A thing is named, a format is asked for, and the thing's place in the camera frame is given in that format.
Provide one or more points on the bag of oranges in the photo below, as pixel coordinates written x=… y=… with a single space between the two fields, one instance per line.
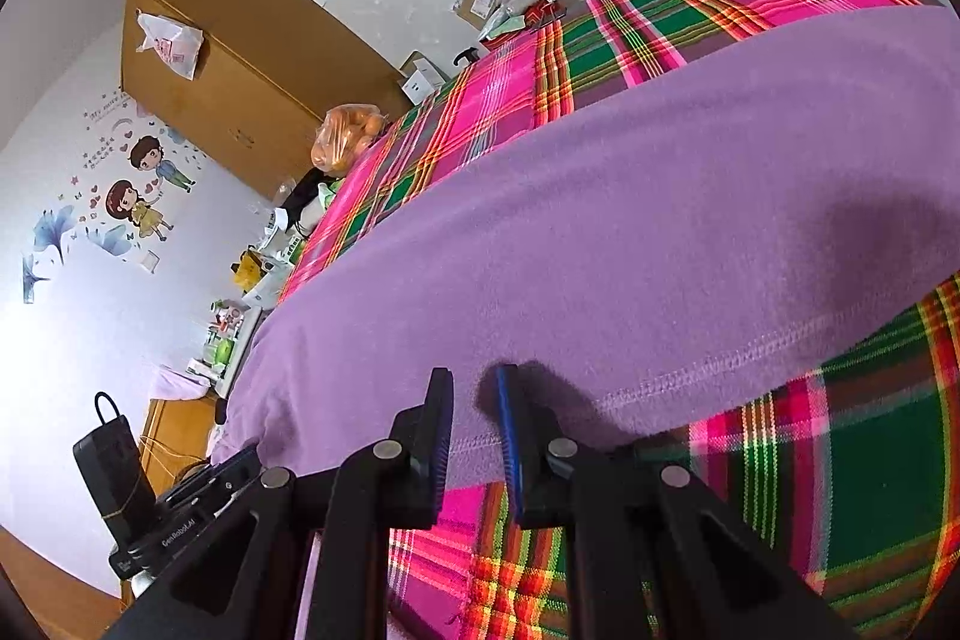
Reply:
x=345 y=141

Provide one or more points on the wooden wardrobe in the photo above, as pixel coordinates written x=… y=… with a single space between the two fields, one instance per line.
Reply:
x=262 y=70

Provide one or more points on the pink cloth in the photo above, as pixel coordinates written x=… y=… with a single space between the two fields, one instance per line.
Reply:
x=180 y=383

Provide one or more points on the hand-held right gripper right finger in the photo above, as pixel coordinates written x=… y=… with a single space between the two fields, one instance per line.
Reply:
x=506 y=430

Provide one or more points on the white plastic bag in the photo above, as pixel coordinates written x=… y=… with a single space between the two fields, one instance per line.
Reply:
x=171 y=44

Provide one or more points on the white carton box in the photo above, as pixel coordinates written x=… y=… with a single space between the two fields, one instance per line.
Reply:
x=421 y=81

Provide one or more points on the purple fleece garment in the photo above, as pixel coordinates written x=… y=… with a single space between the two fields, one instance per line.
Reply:
x=600 y=197

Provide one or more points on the brown cardboard parcel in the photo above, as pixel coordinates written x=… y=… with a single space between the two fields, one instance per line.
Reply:
x=480 y=3

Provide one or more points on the wooden nightstand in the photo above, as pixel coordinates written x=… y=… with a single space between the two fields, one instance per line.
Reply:
x=176 y=445

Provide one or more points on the yellow bag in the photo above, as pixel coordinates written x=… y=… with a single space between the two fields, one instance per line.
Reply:
x=251 y=269

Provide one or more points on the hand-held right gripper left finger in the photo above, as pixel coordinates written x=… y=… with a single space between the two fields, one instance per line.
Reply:
x=444 y=460

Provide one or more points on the black cloth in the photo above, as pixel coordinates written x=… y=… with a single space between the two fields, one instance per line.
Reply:
x=307 y=197

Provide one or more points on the pink green plaid blanket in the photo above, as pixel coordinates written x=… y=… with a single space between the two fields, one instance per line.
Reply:
x=487 y=85

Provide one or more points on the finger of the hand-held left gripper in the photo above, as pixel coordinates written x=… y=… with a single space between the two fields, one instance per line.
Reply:
x=240 y=464

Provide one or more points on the pile of plastic packets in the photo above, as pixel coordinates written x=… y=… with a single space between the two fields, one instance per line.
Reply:
x=525 y=10

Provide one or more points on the cartoon wall sticker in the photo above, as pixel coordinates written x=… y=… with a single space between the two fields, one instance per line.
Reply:
x=142 y=160

